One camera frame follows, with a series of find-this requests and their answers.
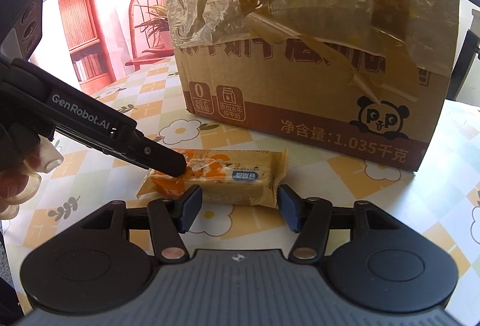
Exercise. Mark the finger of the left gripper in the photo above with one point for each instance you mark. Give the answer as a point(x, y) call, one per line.
point(148, 154)

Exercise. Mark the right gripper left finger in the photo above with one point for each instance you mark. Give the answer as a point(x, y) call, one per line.
point(168, 218)

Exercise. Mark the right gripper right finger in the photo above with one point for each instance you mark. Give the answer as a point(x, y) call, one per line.
point(310, 218)

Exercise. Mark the orange cake bar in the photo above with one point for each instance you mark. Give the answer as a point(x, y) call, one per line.
point(241, 177)

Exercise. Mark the left hand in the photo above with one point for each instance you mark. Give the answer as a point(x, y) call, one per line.
point(20, 184)

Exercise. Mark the printed room backdrop poster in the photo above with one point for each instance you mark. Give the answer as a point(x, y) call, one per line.
point(109, 39)

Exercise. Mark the checkered floral tablecloth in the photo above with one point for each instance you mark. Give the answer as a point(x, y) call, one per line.
point(441, 200)

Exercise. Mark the cardboard box with plastic liner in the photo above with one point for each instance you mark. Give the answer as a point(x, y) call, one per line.
point(365, 78)

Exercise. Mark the black exercise bike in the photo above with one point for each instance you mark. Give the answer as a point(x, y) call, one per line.
point(469, 51)

